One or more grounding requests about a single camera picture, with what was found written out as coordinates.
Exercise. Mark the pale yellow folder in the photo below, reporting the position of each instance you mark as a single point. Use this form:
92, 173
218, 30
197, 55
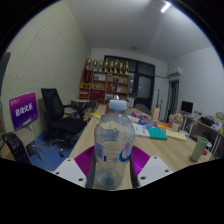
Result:
176, 135

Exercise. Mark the orange book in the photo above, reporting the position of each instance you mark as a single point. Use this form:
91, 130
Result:
164, 124

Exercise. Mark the light green cup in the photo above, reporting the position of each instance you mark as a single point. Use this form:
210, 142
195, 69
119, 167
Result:
199, 149

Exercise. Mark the purple sign board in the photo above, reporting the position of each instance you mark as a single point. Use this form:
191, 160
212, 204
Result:
23, 111

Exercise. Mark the black framed glass door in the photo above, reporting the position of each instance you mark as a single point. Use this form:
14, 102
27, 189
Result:
143, 83

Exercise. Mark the clear plastic water bottle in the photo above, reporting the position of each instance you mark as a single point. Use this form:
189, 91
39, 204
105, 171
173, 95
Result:
113, 150

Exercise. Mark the black computer monitor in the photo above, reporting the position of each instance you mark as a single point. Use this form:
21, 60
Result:
187, 106

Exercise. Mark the blue book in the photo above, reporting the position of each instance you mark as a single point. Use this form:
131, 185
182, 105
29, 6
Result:
147, 122

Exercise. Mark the white wall air conditioner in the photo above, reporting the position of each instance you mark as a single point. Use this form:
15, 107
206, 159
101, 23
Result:
175, 71

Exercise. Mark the wooden shelf unit with trophies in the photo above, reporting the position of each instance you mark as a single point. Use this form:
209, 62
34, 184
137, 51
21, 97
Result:
103, 86

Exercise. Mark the orange carton box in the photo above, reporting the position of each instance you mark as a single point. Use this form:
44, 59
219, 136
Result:
155, 114

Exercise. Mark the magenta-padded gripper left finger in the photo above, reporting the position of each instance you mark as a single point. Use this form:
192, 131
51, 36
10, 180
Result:
83, 161

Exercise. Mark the pink flower bouquet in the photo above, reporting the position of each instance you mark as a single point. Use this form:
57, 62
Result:
177, 118

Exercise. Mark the pink book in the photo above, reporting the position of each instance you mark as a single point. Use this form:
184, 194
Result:
140, 115

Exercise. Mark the long wooden side desk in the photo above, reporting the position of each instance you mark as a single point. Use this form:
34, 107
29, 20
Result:
208, 125

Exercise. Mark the grey striped office chair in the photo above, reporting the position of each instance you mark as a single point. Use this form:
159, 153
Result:
16, 148

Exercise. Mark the ceiling tube light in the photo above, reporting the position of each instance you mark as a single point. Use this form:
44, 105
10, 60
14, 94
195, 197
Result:
165, 6

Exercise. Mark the teal book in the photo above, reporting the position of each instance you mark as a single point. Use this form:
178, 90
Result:
156, 133

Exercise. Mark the small round table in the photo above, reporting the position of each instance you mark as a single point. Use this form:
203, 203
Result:
80, 101

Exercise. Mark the white booklet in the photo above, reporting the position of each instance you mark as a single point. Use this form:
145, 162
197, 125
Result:
140, 130

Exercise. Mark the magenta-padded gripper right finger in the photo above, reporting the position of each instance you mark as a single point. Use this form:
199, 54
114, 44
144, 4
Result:
141, 159

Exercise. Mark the black office chair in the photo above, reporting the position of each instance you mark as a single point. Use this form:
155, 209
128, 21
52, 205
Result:
55, 110

